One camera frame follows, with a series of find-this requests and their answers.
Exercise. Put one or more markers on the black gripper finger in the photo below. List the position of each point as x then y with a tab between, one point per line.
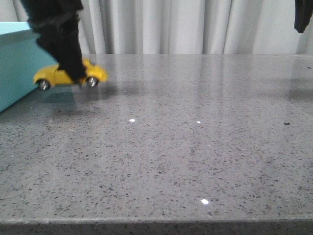
303	13

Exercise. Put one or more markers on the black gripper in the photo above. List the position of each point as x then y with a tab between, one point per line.
56	22

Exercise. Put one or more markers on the yellow toy beetle car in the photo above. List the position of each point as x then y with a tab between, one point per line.
56	75

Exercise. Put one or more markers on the turquoise blue storage box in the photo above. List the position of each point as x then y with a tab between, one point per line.
20	59

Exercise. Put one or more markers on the grey pleated curtain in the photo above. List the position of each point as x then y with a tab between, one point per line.
192	27

